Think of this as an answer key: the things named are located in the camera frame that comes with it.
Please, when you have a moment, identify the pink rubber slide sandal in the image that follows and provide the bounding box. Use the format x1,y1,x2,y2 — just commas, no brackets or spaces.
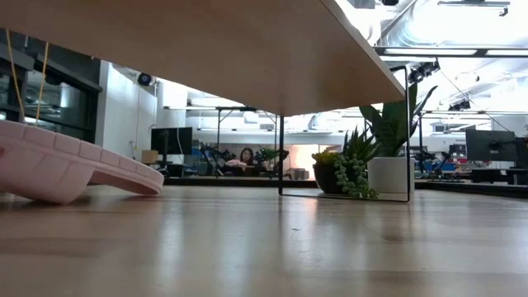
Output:
0,118,165,206

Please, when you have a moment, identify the distant green plant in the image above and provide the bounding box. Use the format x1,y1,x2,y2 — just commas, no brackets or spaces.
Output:
255,148,278,166

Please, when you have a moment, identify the person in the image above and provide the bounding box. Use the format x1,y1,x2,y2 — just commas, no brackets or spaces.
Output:
238,147,256,167

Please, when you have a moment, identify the succulent plant in dark pot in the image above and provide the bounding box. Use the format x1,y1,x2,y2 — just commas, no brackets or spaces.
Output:
311,126,380,200

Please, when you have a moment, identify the black monitor on stand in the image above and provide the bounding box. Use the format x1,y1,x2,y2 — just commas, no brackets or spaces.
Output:
150,126,194,157

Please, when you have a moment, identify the small cardboard box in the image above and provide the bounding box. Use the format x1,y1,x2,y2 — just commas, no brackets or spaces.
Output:
141,148,160,165

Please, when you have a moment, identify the snake plant in white pot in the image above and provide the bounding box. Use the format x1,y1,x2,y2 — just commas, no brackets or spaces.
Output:
360,82,439,195

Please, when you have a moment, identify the distant blue equipment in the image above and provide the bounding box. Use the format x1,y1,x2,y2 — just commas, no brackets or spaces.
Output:
414,150,462,174

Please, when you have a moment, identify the long ceiling light bar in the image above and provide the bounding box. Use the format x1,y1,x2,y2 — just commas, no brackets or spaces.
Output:
373,46,528,58

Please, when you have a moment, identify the black framed window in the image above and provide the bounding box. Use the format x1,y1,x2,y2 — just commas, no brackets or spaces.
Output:
0,26,103,144

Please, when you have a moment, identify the large black monitor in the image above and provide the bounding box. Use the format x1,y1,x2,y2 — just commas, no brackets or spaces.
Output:
465,130,516,163

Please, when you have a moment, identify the distant black desk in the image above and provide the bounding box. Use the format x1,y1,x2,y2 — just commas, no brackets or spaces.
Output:
471,167,528,186

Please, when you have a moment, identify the hanging ceiling light fixture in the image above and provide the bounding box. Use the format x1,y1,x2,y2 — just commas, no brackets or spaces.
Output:
437,0,512,17

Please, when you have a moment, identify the black aluminium table frame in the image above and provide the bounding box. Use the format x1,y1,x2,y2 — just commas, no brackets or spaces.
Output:
164,176,528,200

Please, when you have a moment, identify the distant black metal frame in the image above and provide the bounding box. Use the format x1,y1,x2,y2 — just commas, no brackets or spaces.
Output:
214,106,278,141

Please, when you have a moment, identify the wooden shelf with wire legs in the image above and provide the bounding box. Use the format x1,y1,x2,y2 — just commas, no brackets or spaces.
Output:
0,0,412,204

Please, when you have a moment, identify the black camera on distant frame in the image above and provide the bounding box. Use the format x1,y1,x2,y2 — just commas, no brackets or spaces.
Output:
406,59,441,86

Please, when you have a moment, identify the black device on distant frame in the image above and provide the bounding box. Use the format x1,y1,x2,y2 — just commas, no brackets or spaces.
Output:
447,98,471,112

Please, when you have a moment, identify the yellow cable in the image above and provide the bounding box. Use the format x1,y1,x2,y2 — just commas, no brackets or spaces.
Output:
4,26,25,123
35,40,50,125

